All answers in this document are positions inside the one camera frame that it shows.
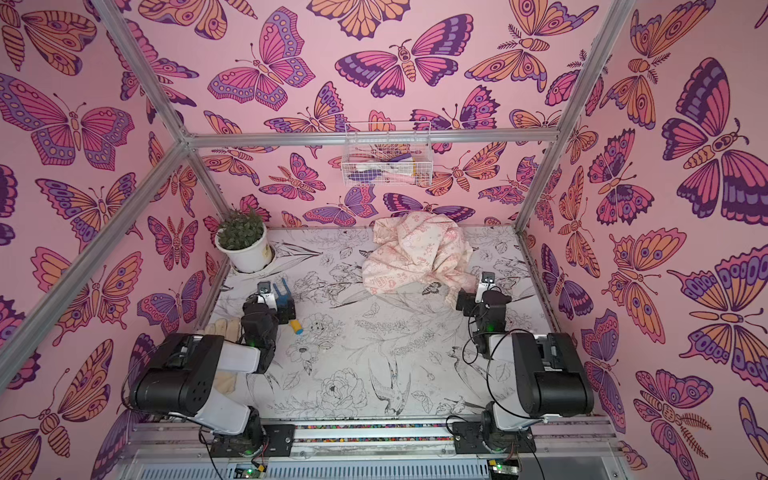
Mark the pink printed hooded jacket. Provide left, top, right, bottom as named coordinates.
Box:
left=362, top=211, right=477, bottom=303

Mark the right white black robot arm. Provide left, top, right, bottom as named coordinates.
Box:
left=456, top=289, right=595, bottom=453

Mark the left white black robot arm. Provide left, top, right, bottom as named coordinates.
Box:
left=127, top=295, right=296, bottom=457

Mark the white pot with green plant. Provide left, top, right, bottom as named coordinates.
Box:
left=214, top=208, right=274, bottom=273

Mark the beige work glove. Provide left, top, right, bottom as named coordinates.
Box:
left=203, top=318, right=241, bottom=395

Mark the green circuit board left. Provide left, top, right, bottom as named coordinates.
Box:
left=233, top=465, right=266, bottom=479

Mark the green circuit board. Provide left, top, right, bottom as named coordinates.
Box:
left=487, top=459, right=521, bottom=480
left=233, top=465, right=266, bottom=479

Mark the green circuit board right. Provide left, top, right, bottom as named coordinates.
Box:
left=487, top=459, right=521, bottom=480

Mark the blue garden fork yellow handle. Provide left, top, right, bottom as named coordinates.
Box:
left=272, top=279, right=303, bottom=335

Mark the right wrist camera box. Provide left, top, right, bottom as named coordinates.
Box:
left=475, top=271, right=496, bottom=302

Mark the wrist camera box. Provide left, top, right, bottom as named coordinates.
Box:
left=256, top=281, right=272, bottom=304
left=475, top=271, right=496, bottom=302

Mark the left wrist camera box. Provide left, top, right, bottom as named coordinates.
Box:
left=256, top=281, right=272, bottom=304

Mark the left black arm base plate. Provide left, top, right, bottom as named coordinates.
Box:
left=210, top=424, right=296, bottom=459

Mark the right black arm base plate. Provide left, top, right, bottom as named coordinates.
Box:
left=448, top=420, right=537, bottom=455

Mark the white wire wall basket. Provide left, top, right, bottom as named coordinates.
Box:
left=337, top=120, right=434, bottom=188

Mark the aluminium front rail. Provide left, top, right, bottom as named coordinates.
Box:
left=120, top=417, right=617, bottom=463

